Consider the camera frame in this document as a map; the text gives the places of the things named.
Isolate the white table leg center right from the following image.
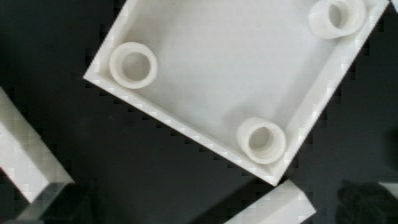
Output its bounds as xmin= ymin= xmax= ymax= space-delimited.
xmin=224 ymin=180 xmax=317 ymax=224

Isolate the white square tabletop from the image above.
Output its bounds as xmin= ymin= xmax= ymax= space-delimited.
xmin=84 ymin=0 xmax=390 ymax=183

